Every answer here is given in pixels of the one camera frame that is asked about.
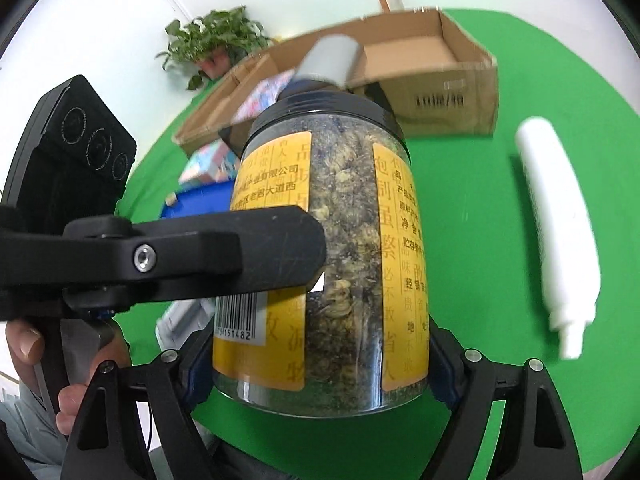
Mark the person's left forearm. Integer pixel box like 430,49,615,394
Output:
0,385,68,466

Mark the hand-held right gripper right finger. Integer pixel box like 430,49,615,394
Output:
427,320,584,480

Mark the white phone stand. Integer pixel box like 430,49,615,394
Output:
156,297,213,353

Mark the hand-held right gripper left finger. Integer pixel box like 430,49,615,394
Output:
60,327,216,480

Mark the colourful board game box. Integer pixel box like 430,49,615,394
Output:
232,69,297,123

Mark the potted green plant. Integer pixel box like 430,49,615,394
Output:
155,6,273,92

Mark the white plastic bottle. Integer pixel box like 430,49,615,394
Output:
515,116,601,361

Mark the silver metal can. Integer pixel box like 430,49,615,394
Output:
292,34,362,92

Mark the person's left hand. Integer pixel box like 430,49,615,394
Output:
5,320,133,436

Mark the yellow label tea jar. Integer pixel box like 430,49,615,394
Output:
212,94,431,418

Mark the brown cardboard box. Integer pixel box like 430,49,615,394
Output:
171,6,499,158

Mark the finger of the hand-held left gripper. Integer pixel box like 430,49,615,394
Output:
62,207,328,318

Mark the blue stapler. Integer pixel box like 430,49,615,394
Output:
162,182,236,218

